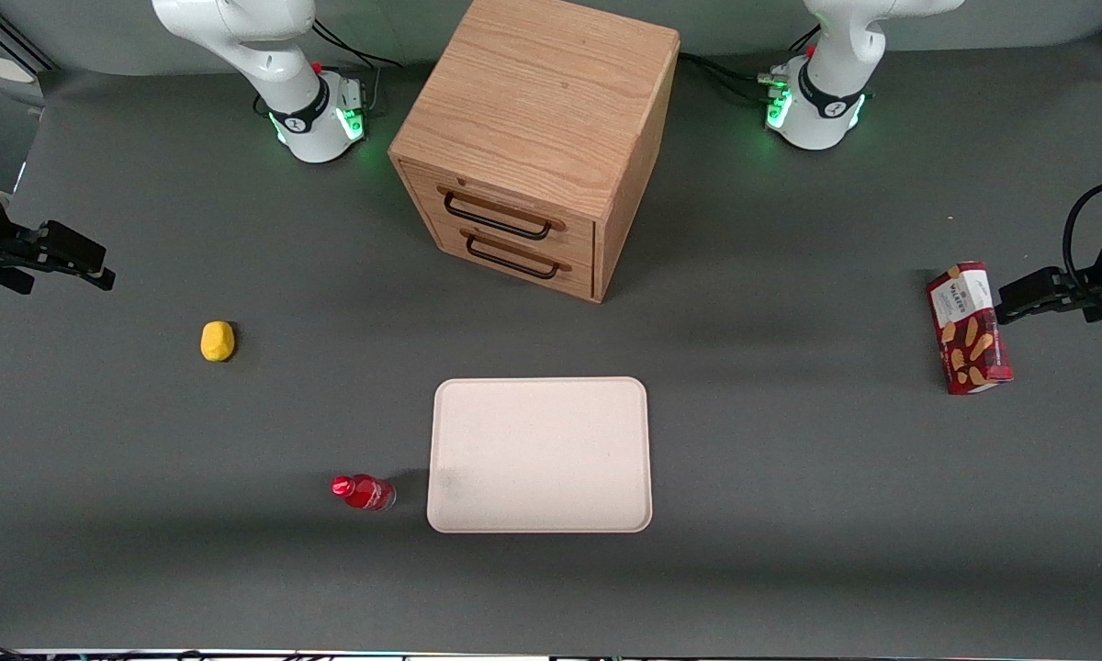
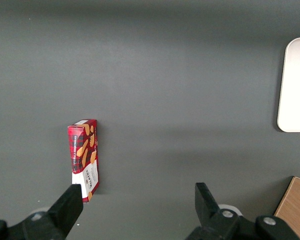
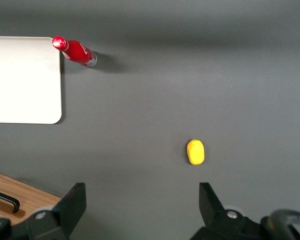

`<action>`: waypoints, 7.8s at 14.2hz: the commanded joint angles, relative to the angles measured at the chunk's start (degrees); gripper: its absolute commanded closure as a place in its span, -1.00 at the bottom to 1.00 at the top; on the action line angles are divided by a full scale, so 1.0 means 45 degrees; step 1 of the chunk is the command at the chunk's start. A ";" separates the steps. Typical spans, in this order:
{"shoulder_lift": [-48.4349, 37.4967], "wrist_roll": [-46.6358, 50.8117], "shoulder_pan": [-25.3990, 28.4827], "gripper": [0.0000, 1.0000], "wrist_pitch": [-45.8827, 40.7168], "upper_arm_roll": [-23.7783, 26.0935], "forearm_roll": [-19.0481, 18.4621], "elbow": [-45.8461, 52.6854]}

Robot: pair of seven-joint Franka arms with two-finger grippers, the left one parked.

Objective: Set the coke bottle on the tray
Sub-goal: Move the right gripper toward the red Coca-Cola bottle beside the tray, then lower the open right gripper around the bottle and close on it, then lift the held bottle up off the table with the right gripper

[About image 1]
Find oak wooden drawer cabinet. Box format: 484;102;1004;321
388;0;681;305

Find beige rectangular plastic tray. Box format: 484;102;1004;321
426;376;654;534

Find black metal drawer handle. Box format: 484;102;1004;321
437;185;568;242
460;229;573;281

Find black arm base cables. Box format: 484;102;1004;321
309;17;406;118
678;25;824;105

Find red Walkers biscuit box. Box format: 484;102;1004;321
926;262;1015;396

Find black right arm base cables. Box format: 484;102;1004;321
309;17;406;118

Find wooden drawer front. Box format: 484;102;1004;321
400;162;597;261
421;209;597;302

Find yellow lemon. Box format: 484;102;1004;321
200;320;237;363

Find black looped gripper cable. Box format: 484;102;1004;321
1063;181;1102;297

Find black left arm base cables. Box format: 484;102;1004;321
678;25;824;105

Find black aluminium frame rail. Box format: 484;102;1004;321
0;15;58;74

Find small red coke bottle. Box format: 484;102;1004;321
331;474;397;512

